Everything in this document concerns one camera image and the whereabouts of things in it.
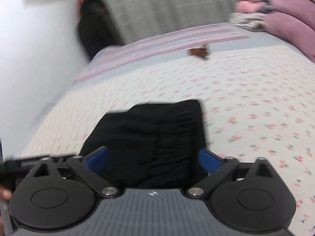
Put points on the striped folded garment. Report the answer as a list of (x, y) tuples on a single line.
[(248, 21)]

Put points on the cherry print bed mat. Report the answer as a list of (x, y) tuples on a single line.
[(257, 103)]

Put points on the person left hand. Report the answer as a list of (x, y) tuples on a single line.
[(5, 194)]

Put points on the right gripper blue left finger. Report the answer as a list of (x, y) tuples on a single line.
[(88, 169)]

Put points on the brown hair claw clip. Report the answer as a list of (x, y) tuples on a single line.
[(202, 52)]

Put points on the folded mauve grey comforter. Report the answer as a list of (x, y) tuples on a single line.
[(293, 21)]

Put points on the grey star curtain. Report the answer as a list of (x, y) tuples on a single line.
[(138, 19)]

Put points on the pink striped blanket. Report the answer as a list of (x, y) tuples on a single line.
[(113, 57)]

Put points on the black hanging coat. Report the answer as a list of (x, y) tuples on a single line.
[(96, 28)]

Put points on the black pants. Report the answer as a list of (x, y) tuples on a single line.
[(153, 145)]

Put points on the grey bed sheet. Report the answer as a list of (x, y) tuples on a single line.
[(254, 40)]

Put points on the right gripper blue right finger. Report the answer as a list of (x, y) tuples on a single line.
[(219, 170)]

